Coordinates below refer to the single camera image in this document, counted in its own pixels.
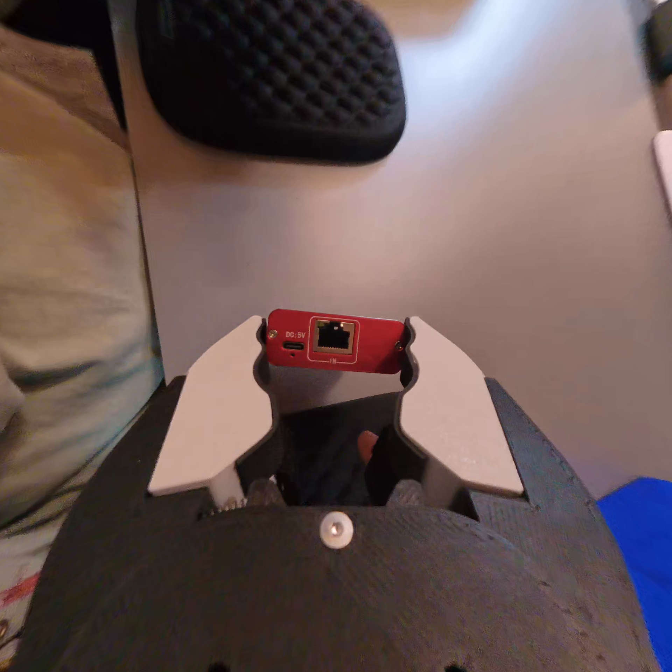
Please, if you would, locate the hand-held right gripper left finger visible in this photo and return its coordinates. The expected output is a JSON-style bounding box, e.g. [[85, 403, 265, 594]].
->
[[147, 315, 280, 513]]

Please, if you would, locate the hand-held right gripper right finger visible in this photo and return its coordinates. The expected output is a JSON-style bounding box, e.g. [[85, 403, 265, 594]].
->
[[393, 315, 527, 510]]

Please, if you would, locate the red metal adapter box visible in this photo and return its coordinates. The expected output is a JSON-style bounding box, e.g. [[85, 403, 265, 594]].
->
[[265, 309, 408, 375]]

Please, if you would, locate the blue plastic bin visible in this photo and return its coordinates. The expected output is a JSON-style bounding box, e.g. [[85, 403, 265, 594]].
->
[[596, 476, 672, 672]]

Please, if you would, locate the person's right hand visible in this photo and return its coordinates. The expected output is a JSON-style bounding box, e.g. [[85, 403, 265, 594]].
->
[[356, 429, 381, 466]]

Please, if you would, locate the black honeycomb padded rest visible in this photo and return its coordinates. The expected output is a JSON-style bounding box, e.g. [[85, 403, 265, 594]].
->
[[134, 0, 408, 167]]

